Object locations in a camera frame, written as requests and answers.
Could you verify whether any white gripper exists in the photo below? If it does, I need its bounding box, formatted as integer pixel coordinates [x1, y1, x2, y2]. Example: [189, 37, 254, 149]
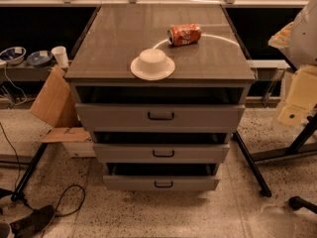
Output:
[277, 65, 317, 127]

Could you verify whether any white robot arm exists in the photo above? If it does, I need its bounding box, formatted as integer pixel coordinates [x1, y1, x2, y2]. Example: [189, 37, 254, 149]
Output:
[268, 0, 317, 127]

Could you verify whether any grey drawer cabinet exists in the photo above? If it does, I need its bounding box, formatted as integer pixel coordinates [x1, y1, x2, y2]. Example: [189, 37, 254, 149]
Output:
[64, 3, 258, 141]

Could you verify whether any grey top drawer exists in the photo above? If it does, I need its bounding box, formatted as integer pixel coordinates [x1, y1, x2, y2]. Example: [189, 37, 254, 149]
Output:
[75, 103, 245, 133]

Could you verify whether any grey low shelf right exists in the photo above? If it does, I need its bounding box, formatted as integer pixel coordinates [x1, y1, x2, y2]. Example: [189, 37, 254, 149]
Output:
[247, 59, 290, 107]

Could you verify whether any grey low shelf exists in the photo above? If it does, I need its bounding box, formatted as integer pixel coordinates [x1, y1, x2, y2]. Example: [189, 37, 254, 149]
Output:
[0, 61, 65, 82]
[247, 59, 290, 107]

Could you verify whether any black right stand leg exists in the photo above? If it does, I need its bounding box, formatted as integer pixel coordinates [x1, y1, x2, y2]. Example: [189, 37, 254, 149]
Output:
[234, 131, 271, 197]

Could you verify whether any black stand leg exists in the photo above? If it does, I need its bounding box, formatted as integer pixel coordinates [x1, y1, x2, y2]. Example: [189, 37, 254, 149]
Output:
[11, 143, 48, 201]
[234, 131, 271, 197]

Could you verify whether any black caster foot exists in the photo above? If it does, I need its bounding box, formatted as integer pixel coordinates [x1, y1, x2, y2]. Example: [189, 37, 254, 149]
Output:
[288, 196, 317, 214]

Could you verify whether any orange soda can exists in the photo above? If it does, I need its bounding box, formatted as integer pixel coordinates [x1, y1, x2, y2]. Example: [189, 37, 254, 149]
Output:
[167, 23, 201, 47]

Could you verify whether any white upturned bowl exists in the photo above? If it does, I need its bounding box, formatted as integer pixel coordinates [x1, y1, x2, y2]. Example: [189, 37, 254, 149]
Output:
[130, 49, 175, 80]

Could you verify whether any brown cardboard box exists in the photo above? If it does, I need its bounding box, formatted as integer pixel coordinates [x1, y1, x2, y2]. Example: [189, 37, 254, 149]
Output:
[30, 65, 95, 158]

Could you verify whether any white paper cup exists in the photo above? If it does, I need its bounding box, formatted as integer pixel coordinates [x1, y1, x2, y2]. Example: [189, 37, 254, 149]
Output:
[52, 46, 68, 68]

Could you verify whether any blue bowl right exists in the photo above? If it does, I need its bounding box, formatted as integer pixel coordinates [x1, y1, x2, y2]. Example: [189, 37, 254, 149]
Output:
[27, 51, 53, 67]

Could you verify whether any blue bowl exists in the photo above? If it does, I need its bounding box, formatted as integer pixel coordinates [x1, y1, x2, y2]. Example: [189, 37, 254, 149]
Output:
[27, 51, 53, 67]
[0, 47, 26, 65]

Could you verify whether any grey low shelf left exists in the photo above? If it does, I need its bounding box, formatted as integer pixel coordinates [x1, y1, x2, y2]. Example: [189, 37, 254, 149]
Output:
[0, 61, 65, 82]

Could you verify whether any blue bowl left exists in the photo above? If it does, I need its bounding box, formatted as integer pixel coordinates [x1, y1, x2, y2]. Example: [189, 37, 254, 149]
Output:
[0, 47, 26, 65]

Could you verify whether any black shoe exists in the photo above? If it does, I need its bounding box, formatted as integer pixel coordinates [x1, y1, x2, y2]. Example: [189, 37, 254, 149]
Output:
[0, 205, 55, 238]

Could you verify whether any black left stand leg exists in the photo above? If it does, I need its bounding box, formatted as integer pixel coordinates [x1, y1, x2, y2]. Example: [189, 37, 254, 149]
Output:
[11, 143, 48, 201]

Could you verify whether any black floor cable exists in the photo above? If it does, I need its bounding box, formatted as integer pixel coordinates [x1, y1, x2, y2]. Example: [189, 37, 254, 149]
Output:
[0, 122, 86, 218]

